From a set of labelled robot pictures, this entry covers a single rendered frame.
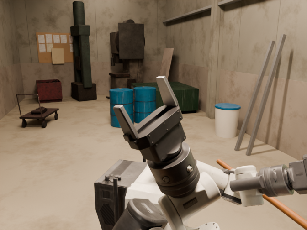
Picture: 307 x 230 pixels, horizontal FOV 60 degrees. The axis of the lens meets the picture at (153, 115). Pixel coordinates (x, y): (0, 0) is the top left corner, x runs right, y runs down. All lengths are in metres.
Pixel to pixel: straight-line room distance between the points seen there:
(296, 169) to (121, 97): 5.48
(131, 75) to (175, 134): 9.42
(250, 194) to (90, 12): 10.32
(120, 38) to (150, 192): 8.70
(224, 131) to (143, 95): 2.08
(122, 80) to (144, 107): 3.49
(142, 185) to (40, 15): 10.27
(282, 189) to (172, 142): 0.45
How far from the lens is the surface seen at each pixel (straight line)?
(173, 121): 0.48
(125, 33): 9.45
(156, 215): 0.75
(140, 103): 6.44
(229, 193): 1.14
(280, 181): 0.85
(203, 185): 0.57
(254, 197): 0.89
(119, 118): 0.44
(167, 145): 0.48
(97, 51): 10.81
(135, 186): 0.87
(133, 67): 9.90
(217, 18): 7.00
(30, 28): 10.94
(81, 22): 9.88
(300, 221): 1.19
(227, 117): 5.62
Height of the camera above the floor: 1.82
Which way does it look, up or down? 14 degrees down
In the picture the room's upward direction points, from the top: straight up
